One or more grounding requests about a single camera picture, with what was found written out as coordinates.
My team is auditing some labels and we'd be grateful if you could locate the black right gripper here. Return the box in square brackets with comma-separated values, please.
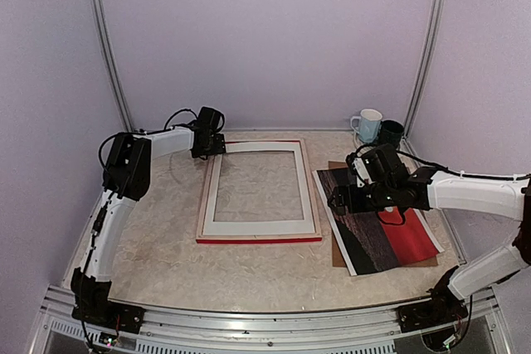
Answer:
[329, 181, 397, 216]

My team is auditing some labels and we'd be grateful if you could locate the red sunset photo white border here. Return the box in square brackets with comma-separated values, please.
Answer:
[313, 168, 444, 276]

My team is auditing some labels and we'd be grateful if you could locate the red wooden picture frame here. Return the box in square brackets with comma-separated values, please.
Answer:
[195, 138, 324, 245]

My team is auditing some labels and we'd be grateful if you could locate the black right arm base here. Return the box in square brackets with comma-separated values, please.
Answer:
[397, 286, 469, 333]

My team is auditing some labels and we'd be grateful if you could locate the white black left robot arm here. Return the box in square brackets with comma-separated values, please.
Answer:
[71, 107, 226, 325]

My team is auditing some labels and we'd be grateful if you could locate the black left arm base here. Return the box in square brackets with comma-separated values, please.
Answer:
[72, 297, 146, 334]

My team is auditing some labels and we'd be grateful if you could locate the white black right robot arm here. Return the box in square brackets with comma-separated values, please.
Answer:
[328, 144, 530, 324]

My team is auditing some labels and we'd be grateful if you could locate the white plate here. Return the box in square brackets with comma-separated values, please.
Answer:
[353, 132, 382, 158]

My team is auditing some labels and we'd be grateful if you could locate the dark green mug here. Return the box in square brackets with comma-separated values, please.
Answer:
[377, 119, 405, 149]

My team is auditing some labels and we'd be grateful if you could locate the light blue mug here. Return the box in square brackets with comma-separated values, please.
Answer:
[349, 109, 382, 143]

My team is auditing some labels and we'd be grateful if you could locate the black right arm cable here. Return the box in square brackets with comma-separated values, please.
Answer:
[346, 143, 531, 183]

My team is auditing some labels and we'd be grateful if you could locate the brown frame backing board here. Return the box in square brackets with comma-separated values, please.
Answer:
[327, 159, 440, 268]

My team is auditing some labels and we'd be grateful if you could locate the aluminium front rail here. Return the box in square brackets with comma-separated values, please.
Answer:
[24, 286, 513, 353]

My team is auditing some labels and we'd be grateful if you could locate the left aluminium corner post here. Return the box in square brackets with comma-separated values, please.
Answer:
[90, 0, 134, 132]

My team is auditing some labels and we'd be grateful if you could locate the aluminium corner post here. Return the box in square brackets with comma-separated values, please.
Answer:
[404, 0, 445, 140]
[90, 0, 134, 132]

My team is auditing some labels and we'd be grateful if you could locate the right aluminium corner post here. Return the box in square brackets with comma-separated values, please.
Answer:
[404, 0, 445, 140]

